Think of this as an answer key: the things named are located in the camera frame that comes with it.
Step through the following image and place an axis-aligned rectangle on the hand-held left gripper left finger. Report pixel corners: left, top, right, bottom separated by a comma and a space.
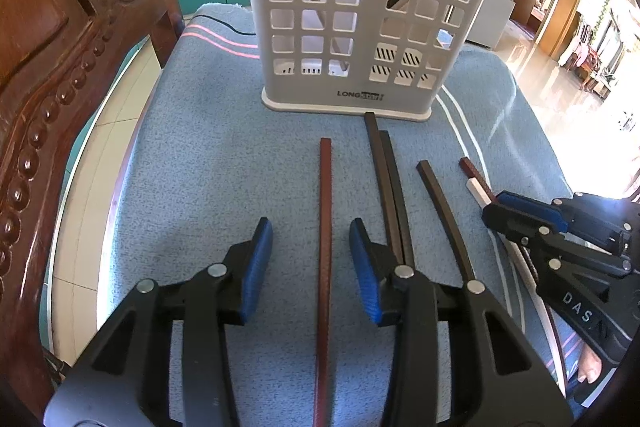
90, 217, 274, 427

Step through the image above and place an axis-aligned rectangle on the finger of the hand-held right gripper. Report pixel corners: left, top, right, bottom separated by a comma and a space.
481, 203, 565, 281
494, 190, 572, 234

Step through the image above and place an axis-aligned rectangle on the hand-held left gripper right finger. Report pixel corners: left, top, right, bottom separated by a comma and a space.
349, 218, 534, 427

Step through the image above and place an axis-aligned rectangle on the cream chopstick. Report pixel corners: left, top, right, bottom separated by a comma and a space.
466, 179, 551, 323

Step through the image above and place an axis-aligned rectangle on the red-brown chopstick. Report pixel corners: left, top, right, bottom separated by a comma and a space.
312, 137, 333, 427

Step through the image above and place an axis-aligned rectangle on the dark brown chopstick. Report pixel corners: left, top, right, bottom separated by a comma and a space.
379, 130, 416, 269
363, 112, 406, 268
416, 160, 478, 283

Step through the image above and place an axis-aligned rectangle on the white chopstick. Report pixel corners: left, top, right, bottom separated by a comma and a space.
459, 157, 563, 368

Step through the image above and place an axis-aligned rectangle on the person's right hand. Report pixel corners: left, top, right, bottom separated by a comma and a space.
562, 342, 613, 403

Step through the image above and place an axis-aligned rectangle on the blue towel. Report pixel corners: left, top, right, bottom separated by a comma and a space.
40, 2, 596, 427

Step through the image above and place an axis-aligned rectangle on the distant wooden furniture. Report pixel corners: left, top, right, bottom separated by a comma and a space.
560, 2, 631, 100

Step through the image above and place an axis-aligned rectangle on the carved wooden chair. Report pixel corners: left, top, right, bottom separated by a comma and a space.
0, 0, 185, 408

